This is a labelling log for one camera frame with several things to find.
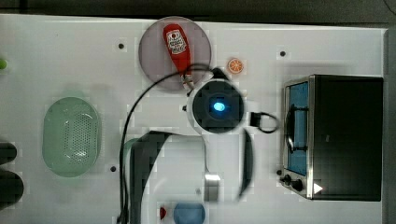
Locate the silver black toaster oven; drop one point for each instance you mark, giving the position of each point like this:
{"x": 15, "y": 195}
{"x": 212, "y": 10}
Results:
{"x": 333, "y": 138}

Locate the green perforated oval basket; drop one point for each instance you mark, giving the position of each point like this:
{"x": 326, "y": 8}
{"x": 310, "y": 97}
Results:
{"x": 71, "y": 137}

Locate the orange slice toy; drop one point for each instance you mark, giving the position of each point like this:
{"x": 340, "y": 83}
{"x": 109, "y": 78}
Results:
{"x": 235, "y": 66}

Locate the grey round plate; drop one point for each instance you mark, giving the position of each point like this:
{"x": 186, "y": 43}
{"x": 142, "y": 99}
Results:
{"x": 155, "y": 60}

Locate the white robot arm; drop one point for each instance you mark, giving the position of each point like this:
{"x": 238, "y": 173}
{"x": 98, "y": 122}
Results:
{"x": 182, "y": 179}

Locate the green round object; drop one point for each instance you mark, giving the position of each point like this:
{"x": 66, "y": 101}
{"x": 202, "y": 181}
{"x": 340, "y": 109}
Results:
{"x": 3, "y": 64}

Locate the green cup with handle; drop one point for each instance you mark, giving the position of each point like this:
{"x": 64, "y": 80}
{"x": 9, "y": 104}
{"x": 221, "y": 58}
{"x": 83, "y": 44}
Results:
{"x": 127, "y": 147}

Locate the dark red fruit toy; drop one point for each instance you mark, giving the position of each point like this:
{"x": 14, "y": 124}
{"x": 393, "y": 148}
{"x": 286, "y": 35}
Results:
{"x": 162, "y": 212}

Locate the black object at left edge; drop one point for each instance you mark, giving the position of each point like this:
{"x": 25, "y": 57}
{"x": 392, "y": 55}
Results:
{"x": 11, "y": 184}

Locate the red plush ketchup bottle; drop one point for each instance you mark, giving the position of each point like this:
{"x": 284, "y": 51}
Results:
{"x": 178, "y": 47}

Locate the blue round cup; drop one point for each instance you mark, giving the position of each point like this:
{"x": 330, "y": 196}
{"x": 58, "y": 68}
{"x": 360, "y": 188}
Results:
{"x": 189, "y": 213}

